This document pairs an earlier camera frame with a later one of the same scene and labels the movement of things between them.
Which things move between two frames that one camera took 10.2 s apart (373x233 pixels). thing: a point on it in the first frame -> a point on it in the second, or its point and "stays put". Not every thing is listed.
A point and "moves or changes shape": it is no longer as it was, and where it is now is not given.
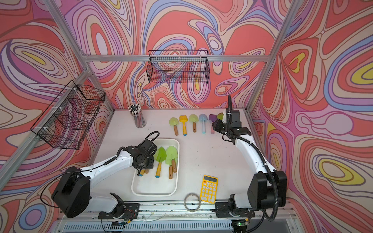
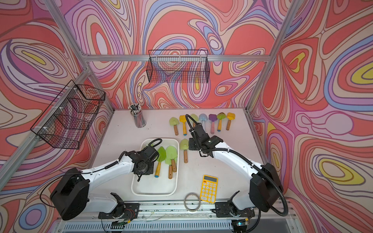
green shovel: x=220 y=116 stays put
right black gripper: x=217 y=126 -> x=191 y=144
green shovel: x=142 y=171 moves or changes shape
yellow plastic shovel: x=183 y=118 stays put
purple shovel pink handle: x=212 y=118 stays put
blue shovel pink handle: x=203 y=117 stays put
